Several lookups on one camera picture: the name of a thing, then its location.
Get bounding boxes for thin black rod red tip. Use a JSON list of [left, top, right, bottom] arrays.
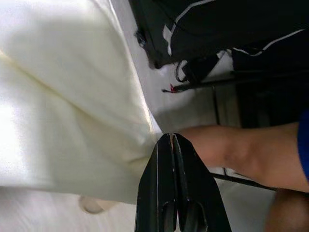
[[161, 81, 235, 94]]

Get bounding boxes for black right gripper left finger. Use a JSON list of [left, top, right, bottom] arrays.
[[135, 134, 179, 232]]

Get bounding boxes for black jacket white stripes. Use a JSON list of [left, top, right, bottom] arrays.
[[129, 0, 309, 129]]

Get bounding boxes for thin black cord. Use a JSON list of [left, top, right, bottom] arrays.
[[210, 171, 278, 191]]

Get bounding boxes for cream cartoon print quilt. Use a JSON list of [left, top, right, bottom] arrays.
[[0, 0, 162, 211]]

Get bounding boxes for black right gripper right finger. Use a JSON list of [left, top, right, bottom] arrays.
[[174, 134, 232, 232]]

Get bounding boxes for beige rounded item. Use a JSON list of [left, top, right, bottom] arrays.
[[79, 195, 116, 215]]

